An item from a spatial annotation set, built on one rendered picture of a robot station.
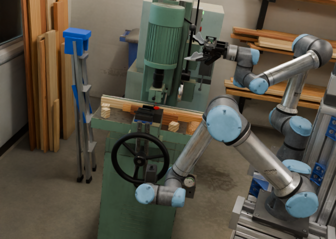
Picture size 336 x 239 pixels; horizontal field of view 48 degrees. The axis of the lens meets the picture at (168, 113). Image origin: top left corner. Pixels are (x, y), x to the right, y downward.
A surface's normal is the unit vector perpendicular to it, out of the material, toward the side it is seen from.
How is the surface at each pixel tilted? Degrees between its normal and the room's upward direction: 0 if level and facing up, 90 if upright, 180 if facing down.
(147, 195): 59
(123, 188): 90
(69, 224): 0
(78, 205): 0
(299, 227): 0
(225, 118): 85
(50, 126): 90
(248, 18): 90
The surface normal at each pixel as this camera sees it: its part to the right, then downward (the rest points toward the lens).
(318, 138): -0.36, 0.33
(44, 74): 0.99, 0.13
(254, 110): -0.11, 0.38
